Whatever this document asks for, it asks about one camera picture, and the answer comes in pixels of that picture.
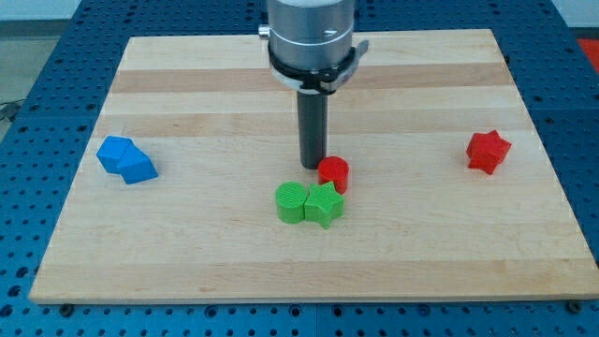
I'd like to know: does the black cable clamp ring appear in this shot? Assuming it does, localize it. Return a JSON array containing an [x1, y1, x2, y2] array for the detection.
[[267, 39, 371, 96]]

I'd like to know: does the red star block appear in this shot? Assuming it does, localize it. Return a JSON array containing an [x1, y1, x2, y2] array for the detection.
[[466, 130, 512, 175]]

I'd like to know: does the red cylinder block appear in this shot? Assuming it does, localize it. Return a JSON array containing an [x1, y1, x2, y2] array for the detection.
[[317, 156, 350, 195]]

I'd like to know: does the wooden board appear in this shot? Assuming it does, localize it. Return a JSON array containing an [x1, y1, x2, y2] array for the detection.
[[29, 29, 598, 304]]

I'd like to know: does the green cylinder block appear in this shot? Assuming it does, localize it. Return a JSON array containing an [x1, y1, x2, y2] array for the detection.
[[275, 182, 308, 224]]

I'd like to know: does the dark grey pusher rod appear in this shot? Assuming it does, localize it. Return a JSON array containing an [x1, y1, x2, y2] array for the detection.
[[297, 92, 328, 169]]

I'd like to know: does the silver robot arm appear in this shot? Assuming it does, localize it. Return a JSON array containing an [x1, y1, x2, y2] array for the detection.
[[259, 0, 369, 169]]

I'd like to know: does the green star block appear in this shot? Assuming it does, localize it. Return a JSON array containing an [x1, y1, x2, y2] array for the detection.
[[304, 182, 344, 229]]

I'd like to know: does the blue cube block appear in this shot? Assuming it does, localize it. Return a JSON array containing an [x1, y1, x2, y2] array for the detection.
[[96, 136, 133, 174]]

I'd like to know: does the blue pentagon block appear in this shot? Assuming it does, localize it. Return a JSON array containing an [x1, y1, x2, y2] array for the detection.
[[116, 145, 158, 184]]

